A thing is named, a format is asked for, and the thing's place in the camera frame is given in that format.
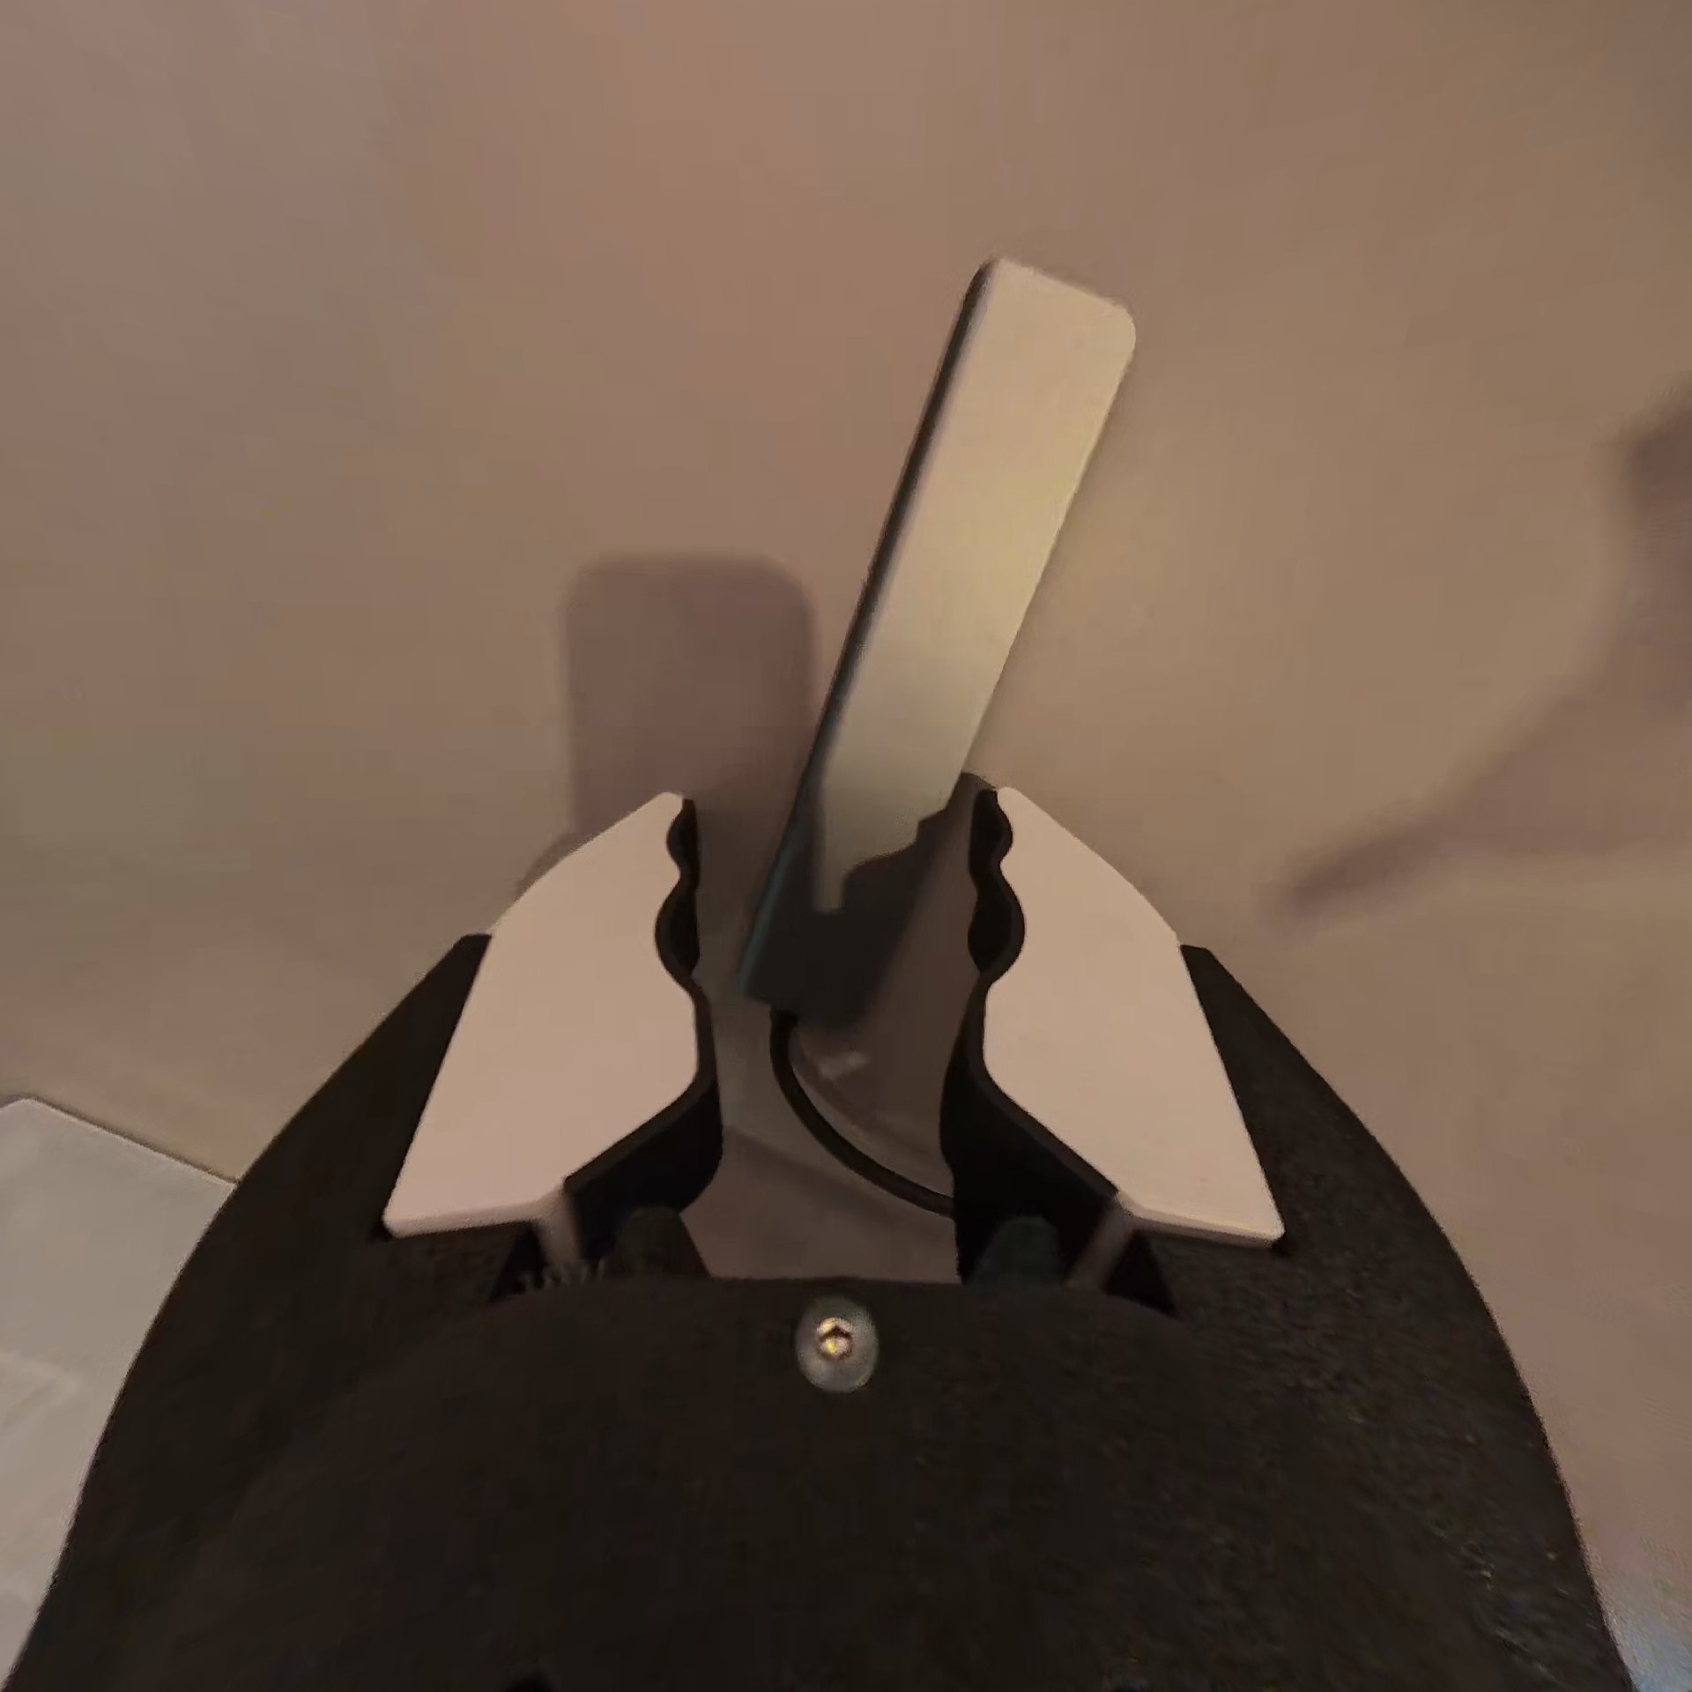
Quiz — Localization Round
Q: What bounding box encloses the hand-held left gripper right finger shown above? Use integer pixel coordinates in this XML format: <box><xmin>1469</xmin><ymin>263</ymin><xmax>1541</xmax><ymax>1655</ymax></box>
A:
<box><xmin>940</xmin><ymin>786</ymin><xmax>1287</xmax><ymax>1276</ymax></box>

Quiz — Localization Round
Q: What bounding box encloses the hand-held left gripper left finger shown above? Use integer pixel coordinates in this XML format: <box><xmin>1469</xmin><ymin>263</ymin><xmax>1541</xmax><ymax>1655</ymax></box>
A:
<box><xmin>381</xmin><ymin>789</ymin><xmax>727</xmax><ymax>1263</ymax></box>

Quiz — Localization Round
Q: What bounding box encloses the black hub cable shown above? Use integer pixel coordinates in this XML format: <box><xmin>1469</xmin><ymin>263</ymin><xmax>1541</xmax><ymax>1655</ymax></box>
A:
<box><xmin>770</xmin><ymin>1010</ymin><xmax>956</xmax><ymax>1213</ymax></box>

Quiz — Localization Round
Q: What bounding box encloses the grey usb hub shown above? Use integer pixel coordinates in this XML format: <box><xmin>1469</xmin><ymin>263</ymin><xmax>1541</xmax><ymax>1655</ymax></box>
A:
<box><xmin>736</xmin><ymin>260</ymin><xmax>1138</xmax><ymax>1026</ymax></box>

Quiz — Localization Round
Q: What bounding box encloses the clear plastic storage bin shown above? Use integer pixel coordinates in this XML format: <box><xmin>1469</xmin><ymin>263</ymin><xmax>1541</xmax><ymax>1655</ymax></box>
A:
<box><xmin>0</xmin><ymin>1094</ymin><xmax>241</xmax><ymax>1474</ymax></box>

